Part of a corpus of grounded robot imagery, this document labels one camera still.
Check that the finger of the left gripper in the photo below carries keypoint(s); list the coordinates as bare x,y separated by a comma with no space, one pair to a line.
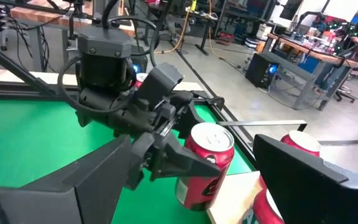
179,161
191,119

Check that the black computer blue light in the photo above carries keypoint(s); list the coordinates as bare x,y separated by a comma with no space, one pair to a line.
258,71

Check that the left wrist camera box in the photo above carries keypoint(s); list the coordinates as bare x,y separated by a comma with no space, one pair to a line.
160,84

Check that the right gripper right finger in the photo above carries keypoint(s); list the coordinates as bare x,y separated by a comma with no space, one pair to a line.
300,193

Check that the red Coca-Cola Zero can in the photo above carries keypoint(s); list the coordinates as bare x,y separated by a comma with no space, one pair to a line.
211,138

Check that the background robot arms green lights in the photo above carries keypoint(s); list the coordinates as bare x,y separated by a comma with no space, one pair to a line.
346,34

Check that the wooden workbench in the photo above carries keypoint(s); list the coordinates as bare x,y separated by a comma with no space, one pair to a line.
315,53

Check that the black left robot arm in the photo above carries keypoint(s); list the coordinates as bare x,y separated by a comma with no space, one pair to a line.
104,59

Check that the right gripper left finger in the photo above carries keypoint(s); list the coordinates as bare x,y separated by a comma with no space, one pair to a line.
101,186

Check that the green table mat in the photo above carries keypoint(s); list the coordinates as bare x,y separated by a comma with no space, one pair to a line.
26,140

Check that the dark grey desk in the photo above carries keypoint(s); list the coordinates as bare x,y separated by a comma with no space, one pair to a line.
294,67

